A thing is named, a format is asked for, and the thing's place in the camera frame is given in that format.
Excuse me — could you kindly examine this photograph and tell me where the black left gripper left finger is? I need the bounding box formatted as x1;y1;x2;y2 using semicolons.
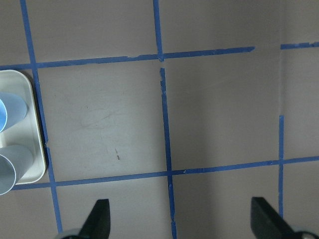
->
78;199;110;239

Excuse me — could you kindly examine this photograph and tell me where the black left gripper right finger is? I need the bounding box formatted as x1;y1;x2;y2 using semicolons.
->
250;197;298;239

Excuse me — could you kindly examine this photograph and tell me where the light blue plastic cup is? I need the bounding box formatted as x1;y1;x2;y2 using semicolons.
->
0;92;27;132

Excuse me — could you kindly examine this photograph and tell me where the grey plastic cup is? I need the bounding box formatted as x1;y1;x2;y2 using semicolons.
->
0;145;33;196

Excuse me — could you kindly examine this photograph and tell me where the white plastic tray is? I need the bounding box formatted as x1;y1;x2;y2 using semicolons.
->
0;70;47;185

